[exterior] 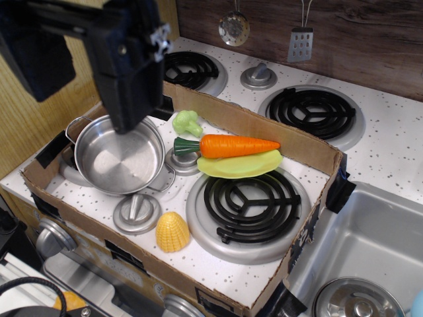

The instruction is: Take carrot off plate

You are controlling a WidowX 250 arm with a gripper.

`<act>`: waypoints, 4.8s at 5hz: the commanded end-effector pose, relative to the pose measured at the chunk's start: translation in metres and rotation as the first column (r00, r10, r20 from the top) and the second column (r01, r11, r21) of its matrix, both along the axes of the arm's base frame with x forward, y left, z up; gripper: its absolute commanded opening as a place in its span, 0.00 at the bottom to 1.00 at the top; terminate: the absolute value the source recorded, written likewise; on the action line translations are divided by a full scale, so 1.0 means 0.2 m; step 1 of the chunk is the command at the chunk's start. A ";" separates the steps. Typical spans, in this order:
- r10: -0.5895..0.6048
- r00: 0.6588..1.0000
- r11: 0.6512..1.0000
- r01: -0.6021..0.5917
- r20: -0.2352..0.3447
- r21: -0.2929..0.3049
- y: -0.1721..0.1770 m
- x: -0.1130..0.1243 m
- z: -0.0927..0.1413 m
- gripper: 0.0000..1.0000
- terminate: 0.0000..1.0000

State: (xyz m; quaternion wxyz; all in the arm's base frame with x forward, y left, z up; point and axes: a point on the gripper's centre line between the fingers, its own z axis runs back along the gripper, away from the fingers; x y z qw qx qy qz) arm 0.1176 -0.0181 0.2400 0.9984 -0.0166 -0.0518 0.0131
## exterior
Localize orange plastic toy carrot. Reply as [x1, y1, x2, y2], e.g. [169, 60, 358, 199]
[173, 134, 280, 159]

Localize grey toy sink basin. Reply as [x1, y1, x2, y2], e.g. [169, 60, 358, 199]
[288, 182, 422, 316]

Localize green plastic toy broccoli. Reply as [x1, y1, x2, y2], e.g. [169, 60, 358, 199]
[172, 110, 203, 137]

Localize silver oven knob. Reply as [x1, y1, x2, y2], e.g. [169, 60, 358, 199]
[36, 218, 77, 258]
[162, 294, 205, 317]

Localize hanging metal spatula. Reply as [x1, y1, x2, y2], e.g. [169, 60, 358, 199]
[287, 1, 313, 63]

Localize back right black burner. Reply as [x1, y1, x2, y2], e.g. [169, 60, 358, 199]
[258, 85, 365, 151]

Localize hanging slotted metal spoon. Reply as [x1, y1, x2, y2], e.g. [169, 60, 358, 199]
[218, 1, 250, 47]

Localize yellow-green plastic plate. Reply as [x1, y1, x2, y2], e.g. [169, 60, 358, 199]
[197, 150, 283, 179]

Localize silver knob under carrot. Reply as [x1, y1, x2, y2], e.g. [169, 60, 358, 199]
[165, 149, 200, 176]

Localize silver oven front knob left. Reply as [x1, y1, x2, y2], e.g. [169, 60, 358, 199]
[36, 218, 77, 258]

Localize steel pot lid in sink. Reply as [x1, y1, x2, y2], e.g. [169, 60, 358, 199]
[312, 277, 406, 317]

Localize black cable bottom left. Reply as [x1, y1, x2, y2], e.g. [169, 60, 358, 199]
[0, 276, 69, 317]

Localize brown cardboard fence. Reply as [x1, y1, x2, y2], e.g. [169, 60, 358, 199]
[22, 83, 347, 316]

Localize front right black burner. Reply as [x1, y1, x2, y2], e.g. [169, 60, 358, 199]
[186, 168, 311, 265]

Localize yellow plastic toy corn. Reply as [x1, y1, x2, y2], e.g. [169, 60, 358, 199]
[155, 211, 190, 253]

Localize silver knob near corn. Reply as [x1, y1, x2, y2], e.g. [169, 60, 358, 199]
[113, 194, 162, 235]

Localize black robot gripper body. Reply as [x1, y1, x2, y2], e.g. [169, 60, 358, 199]
[1, 1, 158, 49]

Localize back left black burner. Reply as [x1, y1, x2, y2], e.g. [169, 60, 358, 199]
[165, 52, 228, 96]

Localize light blue object corner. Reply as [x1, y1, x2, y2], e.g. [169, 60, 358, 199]
[410, 291, 423, 317]

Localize silver knob at back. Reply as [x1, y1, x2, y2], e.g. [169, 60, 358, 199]
[240, 63, 278, 90]

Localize black burner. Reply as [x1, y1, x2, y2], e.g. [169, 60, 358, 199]
[165, 52, 228, 96]
[186, 168, 311, 265]
[258, 85, 365, 151]

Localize silver oven front knob bottom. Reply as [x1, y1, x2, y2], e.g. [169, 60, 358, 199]
[162, 294, 205, 317]

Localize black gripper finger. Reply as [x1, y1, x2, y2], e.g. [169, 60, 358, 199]
[86, 21, 171, 134]
[1, 26, 76, 102]

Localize stainless steel pot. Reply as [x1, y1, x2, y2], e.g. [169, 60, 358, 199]
[65, 115, 176, 195]

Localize orange toy bottom left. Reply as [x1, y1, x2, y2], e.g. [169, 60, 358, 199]
[52, 291, 87, 311]

